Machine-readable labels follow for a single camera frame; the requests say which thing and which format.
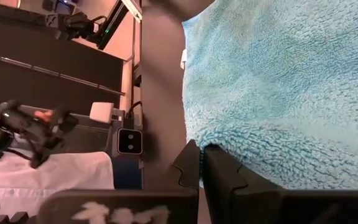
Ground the teal terry towel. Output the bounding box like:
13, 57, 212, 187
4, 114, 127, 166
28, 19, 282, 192
180, 0, 358, 191

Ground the white microfiber towel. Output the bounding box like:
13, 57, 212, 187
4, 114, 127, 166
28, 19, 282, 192
0, 151, 116, 220

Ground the white power adapter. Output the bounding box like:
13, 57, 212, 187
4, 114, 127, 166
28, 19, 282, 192
89, 101, 116, 124

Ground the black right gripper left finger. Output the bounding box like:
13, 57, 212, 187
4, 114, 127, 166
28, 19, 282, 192
38, 139, 201, 224

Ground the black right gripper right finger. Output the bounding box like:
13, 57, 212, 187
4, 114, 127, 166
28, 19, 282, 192
202, 144, 358, 224

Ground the black table-level camera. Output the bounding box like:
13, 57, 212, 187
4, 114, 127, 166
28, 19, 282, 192
116, 127, 144, 156

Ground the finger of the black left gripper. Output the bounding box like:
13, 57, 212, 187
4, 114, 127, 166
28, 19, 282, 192
52, 107, 80, 149
29, 141, 53, 170

